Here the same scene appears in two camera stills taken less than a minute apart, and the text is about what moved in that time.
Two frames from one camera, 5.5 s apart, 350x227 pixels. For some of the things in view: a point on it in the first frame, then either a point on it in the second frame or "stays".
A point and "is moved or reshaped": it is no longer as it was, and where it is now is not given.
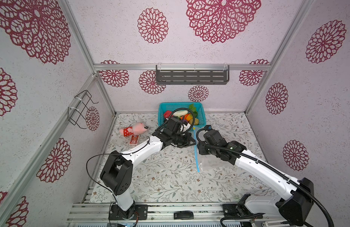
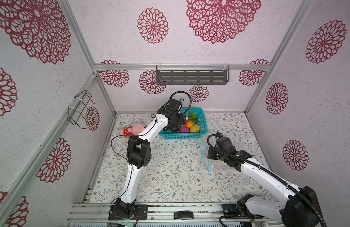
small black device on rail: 182,215 stays
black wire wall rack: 78,107 stays
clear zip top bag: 208,162 is moved or reshaped
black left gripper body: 176,137 → 179,119
